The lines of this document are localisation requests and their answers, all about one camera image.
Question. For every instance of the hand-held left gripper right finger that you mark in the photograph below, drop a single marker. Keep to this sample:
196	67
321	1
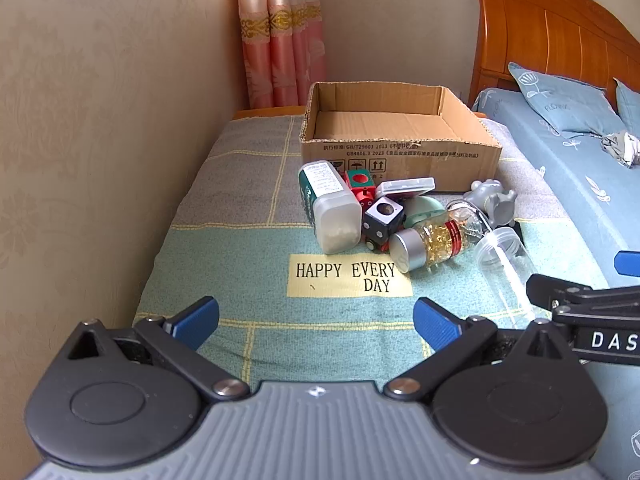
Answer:
435	325

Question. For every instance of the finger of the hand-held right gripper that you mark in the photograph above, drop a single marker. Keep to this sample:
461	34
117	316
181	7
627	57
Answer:
565	294
629	263

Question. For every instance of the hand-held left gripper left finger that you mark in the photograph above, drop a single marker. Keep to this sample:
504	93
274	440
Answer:
197	321

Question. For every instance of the clear plastic jar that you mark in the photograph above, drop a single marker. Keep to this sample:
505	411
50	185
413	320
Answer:
500	255

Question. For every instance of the gold capsule jar silver lid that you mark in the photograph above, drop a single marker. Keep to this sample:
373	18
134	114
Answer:
440	237

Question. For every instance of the black toy train car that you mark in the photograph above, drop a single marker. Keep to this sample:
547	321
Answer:
380	220

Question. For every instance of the rectangular electronic device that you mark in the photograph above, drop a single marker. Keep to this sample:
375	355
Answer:
402	187

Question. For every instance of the white bottle with green label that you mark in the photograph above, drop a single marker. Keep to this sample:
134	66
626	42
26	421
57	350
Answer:
330	210

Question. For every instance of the red toy train car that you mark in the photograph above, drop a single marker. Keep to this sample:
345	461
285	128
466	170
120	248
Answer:
360	180

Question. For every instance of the cardboard box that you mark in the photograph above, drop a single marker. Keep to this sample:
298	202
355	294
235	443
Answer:
400	160

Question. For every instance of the green grey checked blanket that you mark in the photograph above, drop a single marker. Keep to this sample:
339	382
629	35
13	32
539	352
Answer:
225	240

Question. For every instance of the blue leaf print bedsheet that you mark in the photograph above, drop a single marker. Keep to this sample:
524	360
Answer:
565	170

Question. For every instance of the pale green round container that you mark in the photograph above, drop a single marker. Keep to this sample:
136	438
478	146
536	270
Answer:
422	210

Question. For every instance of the crumpled grey white cloth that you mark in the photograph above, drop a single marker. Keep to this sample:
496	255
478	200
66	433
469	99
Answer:
620	146

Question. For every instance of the grey animal figurine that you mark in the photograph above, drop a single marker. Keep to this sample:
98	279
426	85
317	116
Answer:
492	200

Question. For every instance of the small clear glass bottle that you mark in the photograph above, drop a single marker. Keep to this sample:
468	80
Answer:
462	206

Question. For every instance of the blue flower print pillow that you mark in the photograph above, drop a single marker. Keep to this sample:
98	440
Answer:
631	105
560	100

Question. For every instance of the wooden bed headboard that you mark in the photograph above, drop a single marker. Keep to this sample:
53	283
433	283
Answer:
550	25

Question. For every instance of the pink patterned curtain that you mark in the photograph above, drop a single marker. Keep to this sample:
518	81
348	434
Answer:
280	60

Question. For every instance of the wooden bed frame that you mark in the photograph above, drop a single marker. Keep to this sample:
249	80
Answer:
265	112

